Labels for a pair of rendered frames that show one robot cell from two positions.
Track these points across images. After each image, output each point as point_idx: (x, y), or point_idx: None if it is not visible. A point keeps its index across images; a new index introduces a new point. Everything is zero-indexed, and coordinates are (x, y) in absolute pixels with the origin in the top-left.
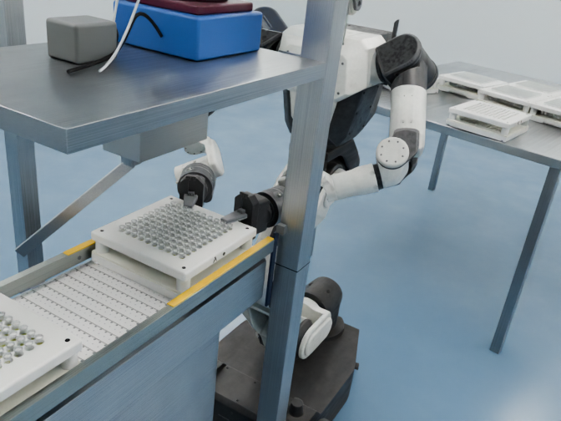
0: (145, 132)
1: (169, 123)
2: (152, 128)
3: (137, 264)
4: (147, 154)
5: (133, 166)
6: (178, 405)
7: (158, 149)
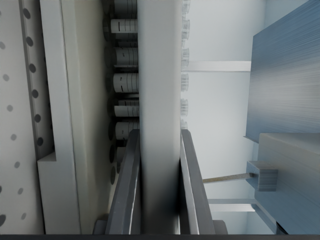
0: (310, 135)
1: (289, 13)
2: (280, 18)
3: (138, 95)
4: (278, 135)
5: (248, 173)
6: None
7: (300, 142)
